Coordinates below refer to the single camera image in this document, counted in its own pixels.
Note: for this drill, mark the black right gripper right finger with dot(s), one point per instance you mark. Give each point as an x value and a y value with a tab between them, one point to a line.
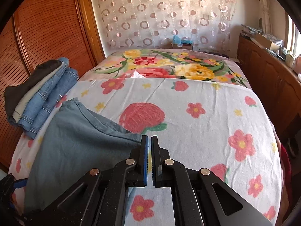
199	196

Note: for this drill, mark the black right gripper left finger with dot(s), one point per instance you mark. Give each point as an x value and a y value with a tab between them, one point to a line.
99	197

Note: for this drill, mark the grey-blue pants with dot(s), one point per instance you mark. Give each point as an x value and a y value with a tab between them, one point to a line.
75	141

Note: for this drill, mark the strawberry print bed sheet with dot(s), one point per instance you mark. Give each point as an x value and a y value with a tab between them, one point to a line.
218	126

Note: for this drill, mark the light blue folded jeans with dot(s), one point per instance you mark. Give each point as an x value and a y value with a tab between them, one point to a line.
37	101

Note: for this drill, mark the beige folded garment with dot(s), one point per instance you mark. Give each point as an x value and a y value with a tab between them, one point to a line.
19	109

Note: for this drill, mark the wooden low cabinet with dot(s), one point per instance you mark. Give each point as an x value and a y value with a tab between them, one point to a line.
275	84

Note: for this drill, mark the dark folded garment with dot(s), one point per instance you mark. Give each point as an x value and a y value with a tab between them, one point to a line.
13	94

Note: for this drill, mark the floral bed blanket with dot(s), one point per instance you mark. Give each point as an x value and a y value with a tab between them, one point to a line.
168	63

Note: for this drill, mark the blue item behind bed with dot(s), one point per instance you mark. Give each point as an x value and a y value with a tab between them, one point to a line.
184	43

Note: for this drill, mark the cardboard box on cabinet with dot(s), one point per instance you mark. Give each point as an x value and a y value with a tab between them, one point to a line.
269	42

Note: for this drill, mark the wooden slatted wardrobe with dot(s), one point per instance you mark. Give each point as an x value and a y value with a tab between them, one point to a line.
40	30

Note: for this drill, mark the pink circle sheer curtain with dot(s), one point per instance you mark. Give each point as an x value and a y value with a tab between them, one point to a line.
154	23

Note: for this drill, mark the beige side curtain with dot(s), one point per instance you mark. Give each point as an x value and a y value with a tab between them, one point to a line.
265	15

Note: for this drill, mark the window with wooden frame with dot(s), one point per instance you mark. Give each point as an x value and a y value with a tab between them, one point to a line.
292	36

